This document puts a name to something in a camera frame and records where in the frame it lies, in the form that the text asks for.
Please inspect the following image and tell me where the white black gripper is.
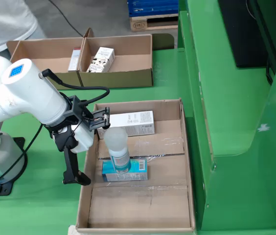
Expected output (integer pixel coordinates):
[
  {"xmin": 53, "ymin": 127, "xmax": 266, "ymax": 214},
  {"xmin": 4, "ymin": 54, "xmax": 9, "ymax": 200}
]
[{"xmin": 45, "ymin": 119, "xmax": 96, "ymax": 186}]

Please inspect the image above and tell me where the translucent white suction cup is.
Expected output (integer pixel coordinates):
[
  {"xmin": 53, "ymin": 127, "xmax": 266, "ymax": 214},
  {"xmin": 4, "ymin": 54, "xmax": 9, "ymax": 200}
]
[{"xmin": 103, "ymin": 126, "xmax": 132, "ymax": 174}]

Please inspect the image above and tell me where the teal holographic product box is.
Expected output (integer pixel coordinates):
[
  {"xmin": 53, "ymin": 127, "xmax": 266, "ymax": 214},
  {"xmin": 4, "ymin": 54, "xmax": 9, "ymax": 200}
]
[{"xmin": 101, "ymin": 158, "xmax": 149, "ymax": 183}]

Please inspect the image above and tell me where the open cardboard tray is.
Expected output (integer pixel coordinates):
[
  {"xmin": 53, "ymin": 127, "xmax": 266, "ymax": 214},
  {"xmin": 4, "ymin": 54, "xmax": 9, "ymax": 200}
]
[{"xmin": 75, "ymin": 98, "xmax": 197, "ymax": 235}]

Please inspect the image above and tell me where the long white product box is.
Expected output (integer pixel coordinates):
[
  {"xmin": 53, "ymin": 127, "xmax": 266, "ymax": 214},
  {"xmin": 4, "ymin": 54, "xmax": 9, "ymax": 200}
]
[{"xmin": 96, "ymin": 110, "xmax": 156, "ymax": 140}]

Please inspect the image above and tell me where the divided cardboard box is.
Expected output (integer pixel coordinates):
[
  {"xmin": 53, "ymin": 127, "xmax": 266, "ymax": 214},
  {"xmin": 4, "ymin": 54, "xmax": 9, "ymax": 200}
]
[{"xmin": 5, "ymin": 27, "xmax": 154, "ymax": 90}]

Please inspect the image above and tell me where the red white small carton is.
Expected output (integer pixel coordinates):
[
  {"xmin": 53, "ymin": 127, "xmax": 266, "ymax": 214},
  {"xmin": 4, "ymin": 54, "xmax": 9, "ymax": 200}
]
[{"xmin": 67, "ymin": 47, "xmax": 82, "ymax": 72}]

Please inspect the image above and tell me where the cow print white carton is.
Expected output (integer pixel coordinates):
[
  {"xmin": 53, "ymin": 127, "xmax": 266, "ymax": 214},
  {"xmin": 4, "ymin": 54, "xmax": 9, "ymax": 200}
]
[{"xmin": 86, "ymin": 47, "xmax": 115, "ymax": 73}]

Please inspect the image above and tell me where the wooden pallet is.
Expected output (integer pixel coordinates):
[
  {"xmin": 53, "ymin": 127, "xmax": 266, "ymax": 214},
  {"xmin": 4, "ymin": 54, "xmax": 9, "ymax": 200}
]
[{"xmin": 129, "ymin": 13, "xmax": 179, "ymax": 32}]

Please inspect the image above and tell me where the green metal cabinet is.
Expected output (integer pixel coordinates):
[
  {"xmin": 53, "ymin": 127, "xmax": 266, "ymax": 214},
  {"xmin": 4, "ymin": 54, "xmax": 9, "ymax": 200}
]
[{"xmin": 177, "ymin": 0, "xmax": 276, "ymax": 232}]

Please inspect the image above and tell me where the person in white shirt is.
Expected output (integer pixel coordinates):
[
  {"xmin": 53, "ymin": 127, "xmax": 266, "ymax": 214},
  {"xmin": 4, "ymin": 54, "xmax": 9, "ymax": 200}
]
[{"xmin": 0, "ymin": 0, "xmax": 47, "ymax": 56}]

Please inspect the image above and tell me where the black monitor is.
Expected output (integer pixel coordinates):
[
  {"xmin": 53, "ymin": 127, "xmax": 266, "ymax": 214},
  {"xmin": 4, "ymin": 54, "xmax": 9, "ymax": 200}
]
[{"xmin": 217, "ymin": 0, "xmax": 276, "ymax": 69}]

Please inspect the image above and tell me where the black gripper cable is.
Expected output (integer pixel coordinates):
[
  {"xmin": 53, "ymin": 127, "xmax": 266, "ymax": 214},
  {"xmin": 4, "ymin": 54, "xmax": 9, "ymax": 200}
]
[{"xmin": 0, "ymin": 123, "xmax": 43, "ymax": 195}]

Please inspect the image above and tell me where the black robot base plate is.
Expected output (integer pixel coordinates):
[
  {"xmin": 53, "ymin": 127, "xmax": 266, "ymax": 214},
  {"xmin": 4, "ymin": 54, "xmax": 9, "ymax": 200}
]
[{"xmin": 0, "ymin": 137, "xmax": 28, "ymax": 196}]

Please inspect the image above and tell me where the black camera cable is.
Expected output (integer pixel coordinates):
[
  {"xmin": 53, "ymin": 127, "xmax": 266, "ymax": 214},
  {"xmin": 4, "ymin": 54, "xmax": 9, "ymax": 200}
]
[{"xmin": 41, "ymin": 69, "xmax": 111, "ymax": 106}]

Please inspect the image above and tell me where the black floor cable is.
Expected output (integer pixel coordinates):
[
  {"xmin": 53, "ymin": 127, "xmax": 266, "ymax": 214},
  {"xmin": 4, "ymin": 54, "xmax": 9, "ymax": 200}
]
[{"xmin": 47, "ymin": 0, "xmax": 84, "ymax": 37}]

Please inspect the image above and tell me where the blue wire mesh crate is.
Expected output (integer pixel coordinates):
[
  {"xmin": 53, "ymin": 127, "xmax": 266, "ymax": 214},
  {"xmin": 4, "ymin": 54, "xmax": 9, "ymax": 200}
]
[{"xmin": 127, "ymin": 0, "xmax": 179, "ymax": 18}]

